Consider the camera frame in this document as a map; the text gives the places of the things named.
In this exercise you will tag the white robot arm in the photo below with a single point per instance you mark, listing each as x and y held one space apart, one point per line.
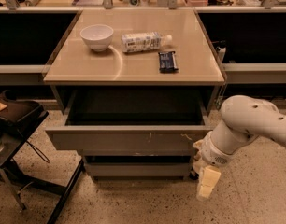
243 119

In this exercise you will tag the black side stand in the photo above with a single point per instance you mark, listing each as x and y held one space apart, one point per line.
13 139

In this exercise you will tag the black tray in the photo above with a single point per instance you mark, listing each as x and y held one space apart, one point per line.
17 113

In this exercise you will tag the dark blue snack bar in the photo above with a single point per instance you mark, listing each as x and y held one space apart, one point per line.
167 62

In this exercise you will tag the grey drawer cabinet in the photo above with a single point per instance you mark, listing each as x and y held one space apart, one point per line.
114 88

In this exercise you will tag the white ceramic bowl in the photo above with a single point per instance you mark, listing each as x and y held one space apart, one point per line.
97 37

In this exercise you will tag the plastic bottle with label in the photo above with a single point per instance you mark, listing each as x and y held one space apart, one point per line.
144 41

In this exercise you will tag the grey top drawer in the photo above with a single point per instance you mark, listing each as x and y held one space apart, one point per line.
128 140

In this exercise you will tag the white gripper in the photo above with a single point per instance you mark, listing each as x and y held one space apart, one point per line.
212 153

